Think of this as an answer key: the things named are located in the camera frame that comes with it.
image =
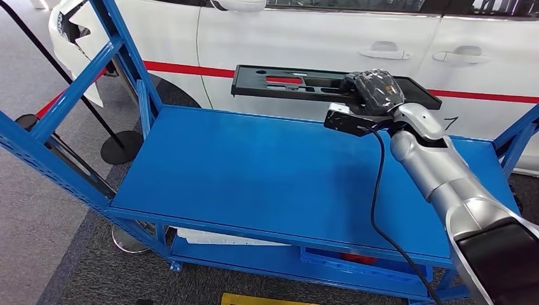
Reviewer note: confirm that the red item in bin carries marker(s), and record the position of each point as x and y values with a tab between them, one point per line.
358	259

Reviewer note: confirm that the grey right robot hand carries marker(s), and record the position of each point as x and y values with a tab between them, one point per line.
379	90

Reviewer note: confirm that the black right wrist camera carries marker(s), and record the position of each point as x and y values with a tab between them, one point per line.
345	122

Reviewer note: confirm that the chrome stanchion with round base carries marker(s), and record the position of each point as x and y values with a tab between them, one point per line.
126	244

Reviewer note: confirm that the blue plastic bin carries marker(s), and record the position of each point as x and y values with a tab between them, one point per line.
379	271

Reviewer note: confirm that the red barrier belt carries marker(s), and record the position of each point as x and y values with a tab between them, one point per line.
48	105

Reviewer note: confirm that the black stanchion pole with base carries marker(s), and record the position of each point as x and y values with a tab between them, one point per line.
122	147

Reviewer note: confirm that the blue metal shelf rack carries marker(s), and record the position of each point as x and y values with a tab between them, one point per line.
252	177

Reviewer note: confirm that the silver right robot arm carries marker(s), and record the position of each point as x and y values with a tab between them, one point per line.
438	168

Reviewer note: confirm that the white car with red stripe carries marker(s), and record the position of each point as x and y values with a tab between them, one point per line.
294	42

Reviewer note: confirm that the black plastic frame part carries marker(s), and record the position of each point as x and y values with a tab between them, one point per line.
421	94

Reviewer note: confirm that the white plastic bin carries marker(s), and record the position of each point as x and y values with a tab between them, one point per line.
219	239

